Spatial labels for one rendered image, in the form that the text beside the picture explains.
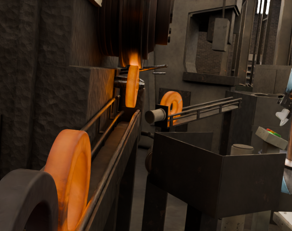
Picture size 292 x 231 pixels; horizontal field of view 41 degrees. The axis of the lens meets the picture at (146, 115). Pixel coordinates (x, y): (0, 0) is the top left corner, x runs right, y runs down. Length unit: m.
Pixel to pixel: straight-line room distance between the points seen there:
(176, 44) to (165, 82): 0.41
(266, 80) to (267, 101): 2.34
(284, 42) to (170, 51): 6.47
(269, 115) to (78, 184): 2.99
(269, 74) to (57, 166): 5.38
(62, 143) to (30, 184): 0.17
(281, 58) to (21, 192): 10.06
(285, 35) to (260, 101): 6.97
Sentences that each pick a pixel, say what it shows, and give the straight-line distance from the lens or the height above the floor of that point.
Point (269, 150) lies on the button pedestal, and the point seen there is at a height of 0.51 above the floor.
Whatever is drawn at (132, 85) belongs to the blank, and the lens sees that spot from 1.40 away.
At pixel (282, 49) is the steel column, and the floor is 1.66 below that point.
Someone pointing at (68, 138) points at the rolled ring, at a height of 0.78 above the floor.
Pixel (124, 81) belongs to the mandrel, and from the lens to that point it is 1.46.
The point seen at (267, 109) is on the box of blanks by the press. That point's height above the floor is 0.63.
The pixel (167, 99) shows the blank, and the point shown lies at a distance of 1.86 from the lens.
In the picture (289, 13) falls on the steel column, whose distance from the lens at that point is 10.47.
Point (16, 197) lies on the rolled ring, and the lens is 0.38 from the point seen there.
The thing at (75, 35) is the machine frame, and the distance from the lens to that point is 1.06.
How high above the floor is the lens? 0.89
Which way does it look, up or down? 7 degrees down
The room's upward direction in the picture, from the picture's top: 6 degrees clockwise
